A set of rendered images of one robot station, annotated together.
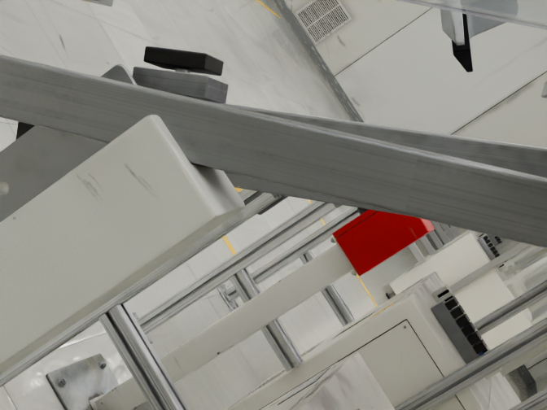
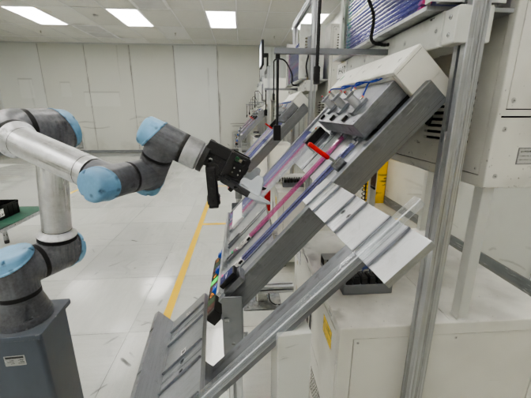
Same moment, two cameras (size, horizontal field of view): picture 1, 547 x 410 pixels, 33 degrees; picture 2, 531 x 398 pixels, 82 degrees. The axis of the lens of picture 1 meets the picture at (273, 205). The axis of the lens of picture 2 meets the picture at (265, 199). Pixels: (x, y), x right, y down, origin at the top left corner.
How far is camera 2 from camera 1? 0.30 m
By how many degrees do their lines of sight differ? 12
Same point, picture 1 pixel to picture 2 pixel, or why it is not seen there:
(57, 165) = (237, 327)
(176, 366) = not seen: hidden behind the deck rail
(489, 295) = (276, 151)
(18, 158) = (228, 336)
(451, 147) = (296, 224)
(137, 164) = (287, 345)
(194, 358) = not seen: hidden behind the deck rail
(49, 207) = (282, 369)
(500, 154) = (306, 214)
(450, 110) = (212, 122)
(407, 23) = (178, 118)
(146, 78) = (228, 291)
